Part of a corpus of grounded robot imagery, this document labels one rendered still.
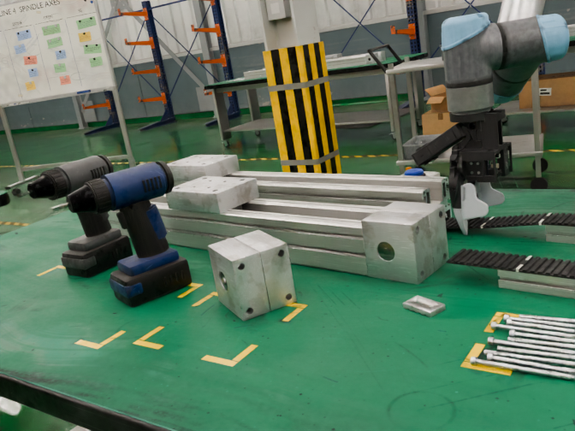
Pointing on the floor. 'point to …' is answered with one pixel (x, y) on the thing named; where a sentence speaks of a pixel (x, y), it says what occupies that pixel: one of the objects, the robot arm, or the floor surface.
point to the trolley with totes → (520, 146)
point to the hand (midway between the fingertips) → (468, 221)
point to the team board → (53, 61)
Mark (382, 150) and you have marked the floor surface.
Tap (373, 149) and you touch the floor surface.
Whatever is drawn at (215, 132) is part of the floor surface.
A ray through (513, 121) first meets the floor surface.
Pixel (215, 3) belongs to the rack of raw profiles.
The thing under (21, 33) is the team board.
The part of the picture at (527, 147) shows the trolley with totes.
